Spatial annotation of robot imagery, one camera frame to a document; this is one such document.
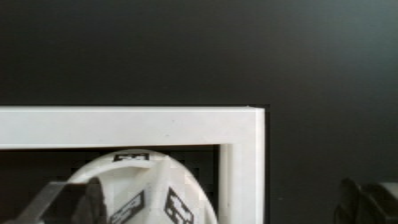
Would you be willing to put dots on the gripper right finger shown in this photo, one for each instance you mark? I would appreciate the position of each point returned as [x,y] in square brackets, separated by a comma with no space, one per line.
[368,203]

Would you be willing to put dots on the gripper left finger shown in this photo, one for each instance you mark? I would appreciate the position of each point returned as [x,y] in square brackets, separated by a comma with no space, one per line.
[66,204]

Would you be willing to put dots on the white stool leg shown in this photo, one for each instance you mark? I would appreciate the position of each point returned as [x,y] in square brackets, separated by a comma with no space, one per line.
[157,197]

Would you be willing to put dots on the white U-shaped fence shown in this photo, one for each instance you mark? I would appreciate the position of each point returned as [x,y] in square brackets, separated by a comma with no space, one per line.
[91,127]

